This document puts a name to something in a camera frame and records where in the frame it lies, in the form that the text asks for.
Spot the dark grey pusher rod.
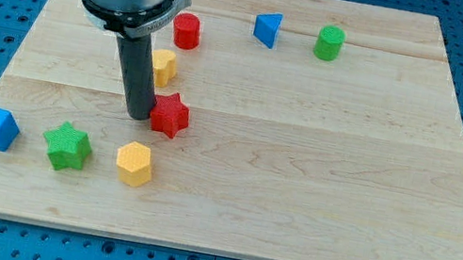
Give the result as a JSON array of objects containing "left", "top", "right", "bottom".
[{"left": 117, "top": 34, "right": 156, "bottom": 121}]

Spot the black clamp ring with bracket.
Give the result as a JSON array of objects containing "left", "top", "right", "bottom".
[{"left": 81, "top": 0, "right": 192, "bottom": 40}]

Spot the green star block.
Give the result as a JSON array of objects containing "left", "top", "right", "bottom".
[{"left": 43, "top": 122, "right": 92, "bottom": 171}]

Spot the red star block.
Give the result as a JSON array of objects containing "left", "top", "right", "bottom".
[{"left": 150, "top": 92, "right": 190, "bottom": 138}]

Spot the yellow heart block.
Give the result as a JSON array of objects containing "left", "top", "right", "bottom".
[{"left": 152, "top": 49, "right": 177, "bottom": 88}]

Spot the red cylinder block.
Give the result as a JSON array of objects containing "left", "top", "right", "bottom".
[{"left": 173, "top": 13, "right": 200, "bottom": 50}]

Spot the yellow hexagon block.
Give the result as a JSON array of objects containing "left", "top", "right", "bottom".
[{"left": 116, "top": 141, "right": 152, "bottom": 187}]

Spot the blue triangle block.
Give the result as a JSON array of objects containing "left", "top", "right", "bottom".
[{"left": 252, "top": 13, "right": 283, "bottom": 49}]

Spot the green cylinder block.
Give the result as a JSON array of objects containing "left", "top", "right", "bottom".
[{"left": 313, "top": 25, "right": 345, "bottom": 61}]

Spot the wooden board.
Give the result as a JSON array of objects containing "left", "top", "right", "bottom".
[{"left": 0, "top": 0, "right": 463, "bottom": 260}]

